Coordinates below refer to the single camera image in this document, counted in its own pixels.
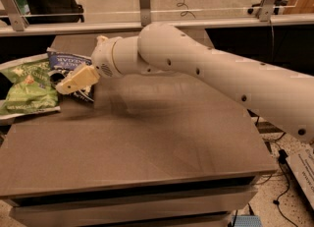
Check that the blue kettle chip bag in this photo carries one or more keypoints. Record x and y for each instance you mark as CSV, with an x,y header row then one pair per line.
x,y
62,64

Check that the grey printed floor board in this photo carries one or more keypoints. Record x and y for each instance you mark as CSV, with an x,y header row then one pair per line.
x,y
301,165

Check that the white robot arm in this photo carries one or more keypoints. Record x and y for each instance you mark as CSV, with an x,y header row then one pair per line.
x,y
283,97

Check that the grey counter drawer cabinet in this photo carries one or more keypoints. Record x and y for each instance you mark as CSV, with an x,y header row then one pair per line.
x,y
197,204

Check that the middle metal railing bracket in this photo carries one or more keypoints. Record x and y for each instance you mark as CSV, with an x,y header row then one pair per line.
x,y
145,12

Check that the green jalapeno chip bag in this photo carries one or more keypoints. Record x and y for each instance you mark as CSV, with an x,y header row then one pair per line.
x,y
32,91

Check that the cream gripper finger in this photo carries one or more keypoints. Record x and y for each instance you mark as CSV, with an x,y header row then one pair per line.
x,y
82,76
101,40

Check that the black office chair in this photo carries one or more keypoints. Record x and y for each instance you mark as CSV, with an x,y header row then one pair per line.
x,y
54,11

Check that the blue floor box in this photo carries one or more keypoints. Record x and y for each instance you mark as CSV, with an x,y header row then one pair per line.
x,y
247,221

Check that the left metal railing bracket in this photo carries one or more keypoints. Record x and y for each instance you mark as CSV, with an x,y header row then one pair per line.
x,y
16,18

